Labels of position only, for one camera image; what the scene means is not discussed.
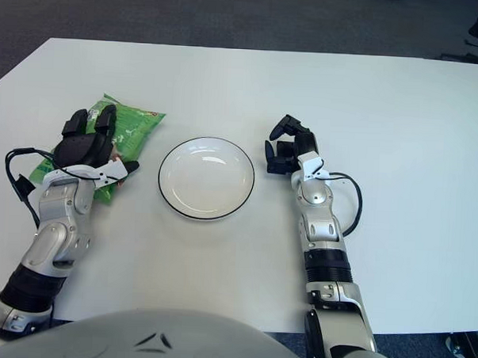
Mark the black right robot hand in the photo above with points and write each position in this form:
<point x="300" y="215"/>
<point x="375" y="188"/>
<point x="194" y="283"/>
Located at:
<point x="279" y="163"/>

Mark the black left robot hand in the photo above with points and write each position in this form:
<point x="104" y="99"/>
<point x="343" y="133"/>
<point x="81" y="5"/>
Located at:
<point x="81" y="148"/>

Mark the green chips bag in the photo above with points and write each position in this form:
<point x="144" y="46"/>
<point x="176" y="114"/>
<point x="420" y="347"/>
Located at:
<point x="138" y="123"/>

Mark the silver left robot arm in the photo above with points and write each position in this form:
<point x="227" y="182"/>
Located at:
<point x="59" y="203"/>

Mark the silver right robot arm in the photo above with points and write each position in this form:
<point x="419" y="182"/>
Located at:
<point x="315" y="198"/>

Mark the white plate black rim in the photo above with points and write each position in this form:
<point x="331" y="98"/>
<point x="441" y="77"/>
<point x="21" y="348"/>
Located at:
<point x="205" y="177"/>

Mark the grey robot torso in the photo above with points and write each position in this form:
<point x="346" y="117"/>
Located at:
<point x="157" y="334"/>

